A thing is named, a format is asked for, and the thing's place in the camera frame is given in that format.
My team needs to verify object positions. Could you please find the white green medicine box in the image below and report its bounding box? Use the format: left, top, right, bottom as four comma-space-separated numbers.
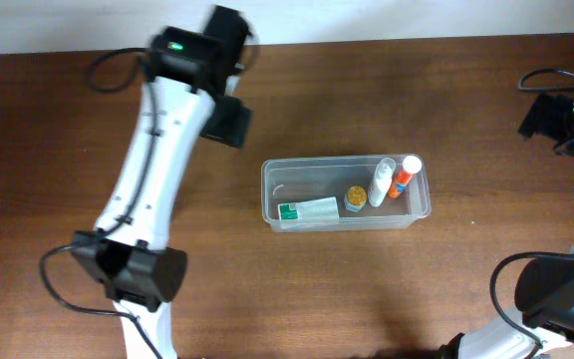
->
277, 197, 340, 221

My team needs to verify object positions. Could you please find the small jar gold lid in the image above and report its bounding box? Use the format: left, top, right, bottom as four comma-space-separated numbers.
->
344, 185, 368, 212

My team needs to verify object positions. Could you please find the white spray bottle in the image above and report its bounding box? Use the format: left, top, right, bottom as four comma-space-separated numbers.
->
368, 158, 397, 207

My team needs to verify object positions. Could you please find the orange tube white cap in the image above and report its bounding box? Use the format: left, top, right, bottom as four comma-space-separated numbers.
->
388, 155, 423, 198

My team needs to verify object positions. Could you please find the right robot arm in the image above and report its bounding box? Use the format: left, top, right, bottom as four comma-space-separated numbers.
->
433, 86, 574, 359

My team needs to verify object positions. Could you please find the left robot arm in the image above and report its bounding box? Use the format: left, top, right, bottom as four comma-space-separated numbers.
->
63, 25, 254, 358

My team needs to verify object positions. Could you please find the clear plastic container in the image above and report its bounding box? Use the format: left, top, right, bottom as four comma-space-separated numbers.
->
261, 155, 431, 232

